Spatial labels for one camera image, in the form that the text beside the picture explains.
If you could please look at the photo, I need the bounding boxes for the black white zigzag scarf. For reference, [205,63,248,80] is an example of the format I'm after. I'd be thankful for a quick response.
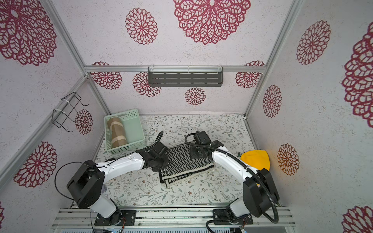
[158,143,214,187]

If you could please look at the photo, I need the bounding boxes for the brown beige plaid scarf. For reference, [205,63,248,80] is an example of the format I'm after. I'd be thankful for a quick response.
[107,117,128,148]

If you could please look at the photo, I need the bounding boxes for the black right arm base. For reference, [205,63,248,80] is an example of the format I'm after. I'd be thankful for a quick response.
[212,209,254,226]

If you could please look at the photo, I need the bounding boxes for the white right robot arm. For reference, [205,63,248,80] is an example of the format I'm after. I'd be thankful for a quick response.
[184,131,279,224]

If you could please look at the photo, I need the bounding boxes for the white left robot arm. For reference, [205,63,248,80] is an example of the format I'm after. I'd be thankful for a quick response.
[67,142,170,224]

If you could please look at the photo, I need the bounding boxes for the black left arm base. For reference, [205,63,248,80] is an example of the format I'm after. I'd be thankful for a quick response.
[94,209,137,227]

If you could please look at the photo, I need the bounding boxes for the mint green plastic basket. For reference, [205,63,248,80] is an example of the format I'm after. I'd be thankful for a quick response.
[104,109,146,154]

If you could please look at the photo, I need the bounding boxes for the yellow fabric hat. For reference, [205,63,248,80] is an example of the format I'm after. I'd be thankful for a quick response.
[241,150,270,170]

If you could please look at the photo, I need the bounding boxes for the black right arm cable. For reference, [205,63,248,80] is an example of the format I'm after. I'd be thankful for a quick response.
[184,133,280,233]

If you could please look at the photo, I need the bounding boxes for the dark grey wall shelf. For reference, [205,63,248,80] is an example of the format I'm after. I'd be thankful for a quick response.
[147,67,223,87]

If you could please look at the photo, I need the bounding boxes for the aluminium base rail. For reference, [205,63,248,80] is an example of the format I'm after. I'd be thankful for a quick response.
[51,204,296,233]

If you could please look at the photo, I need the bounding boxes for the black wire wall rack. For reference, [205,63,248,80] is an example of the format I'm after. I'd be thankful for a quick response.
[51,92,89,133]

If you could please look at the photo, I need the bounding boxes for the aluminium corner frame post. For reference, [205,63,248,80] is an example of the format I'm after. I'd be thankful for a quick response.
[245,0,305,118]

